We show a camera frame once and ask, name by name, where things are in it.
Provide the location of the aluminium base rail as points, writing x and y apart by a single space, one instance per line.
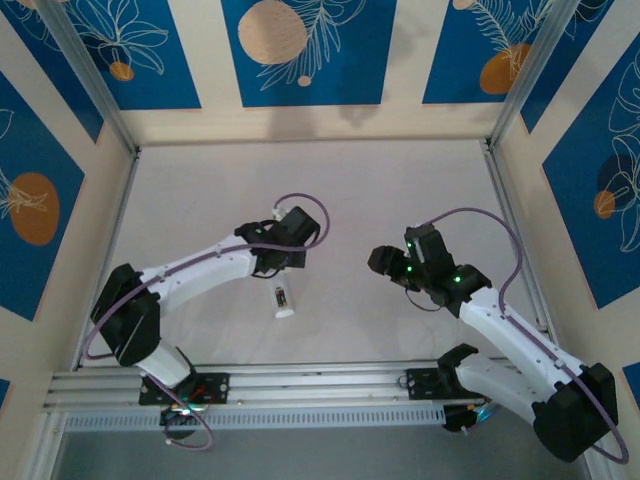
325 385

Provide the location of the aluminium frame post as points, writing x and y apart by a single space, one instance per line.
525 75
90 75

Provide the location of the white remote control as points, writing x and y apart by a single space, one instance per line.
284 312

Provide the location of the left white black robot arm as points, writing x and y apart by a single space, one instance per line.
200 270

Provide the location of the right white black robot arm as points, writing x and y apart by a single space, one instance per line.
505 330

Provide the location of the blue floral wall panel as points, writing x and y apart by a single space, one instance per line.
575 225
632 382
565 50
4 392
20 275
165 75
450 50
60 60
350 75

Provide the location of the aluminium table side rail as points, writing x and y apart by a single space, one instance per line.
110 245
500 175

